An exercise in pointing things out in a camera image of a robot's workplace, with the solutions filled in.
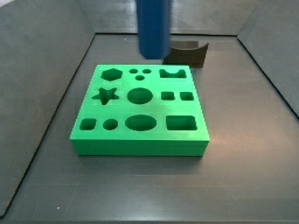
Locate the blue hexagonal prism peg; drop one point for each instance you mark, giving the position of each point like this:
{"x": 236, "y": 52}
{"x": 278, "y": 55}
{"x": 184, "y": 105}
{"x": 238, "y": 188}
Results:
{"x": 154, "y": 25}

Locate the green shape sorter block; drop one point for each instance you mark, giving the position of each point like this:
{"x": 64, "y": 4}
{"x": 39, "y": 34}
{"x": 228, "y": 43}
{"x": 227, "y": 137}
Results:
{"x": 140, "y": 111}

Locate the dark curved block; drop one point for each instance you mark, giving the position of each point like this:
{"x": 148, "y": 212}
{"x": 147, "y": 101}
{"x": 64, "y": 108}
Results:
{"x": 187, "y": 53}

